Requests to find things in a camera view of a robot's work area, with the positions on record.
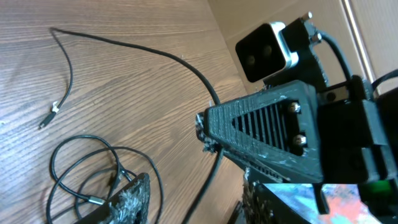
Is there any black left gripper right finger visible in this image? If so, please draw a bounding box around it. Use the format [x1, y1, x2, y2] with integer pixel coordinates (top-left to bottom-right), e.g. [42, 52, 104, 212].
[228, 168, 319, 224]

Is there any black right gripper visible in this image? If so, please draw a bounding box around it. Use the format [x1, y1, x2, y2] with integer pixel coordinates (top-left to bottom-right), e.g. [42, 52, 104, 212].
[313, 18, 398, 224]

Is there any thin black usb cable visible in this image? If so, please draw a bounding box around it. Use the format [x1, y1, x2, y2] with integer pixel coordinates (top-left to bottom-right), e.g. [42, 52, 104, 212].
[45, 134, 165, 224]

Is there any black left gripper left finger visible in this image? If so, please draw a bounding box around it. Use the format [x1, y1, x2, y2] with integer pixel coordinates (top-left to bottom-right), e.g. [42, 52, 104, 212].
[77, 173, 150, 224]

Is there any black cable with white tag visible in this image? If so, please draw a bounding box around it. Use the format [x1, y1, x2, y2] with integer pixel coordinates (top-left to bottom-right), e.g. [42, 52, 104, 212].
[39, 27, 224, 224]

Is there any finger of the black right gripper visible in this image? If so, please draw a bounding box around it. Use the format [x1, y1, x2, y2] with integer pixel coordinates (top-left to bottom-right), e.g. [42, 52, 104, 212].
[197, 80, 323, 183]

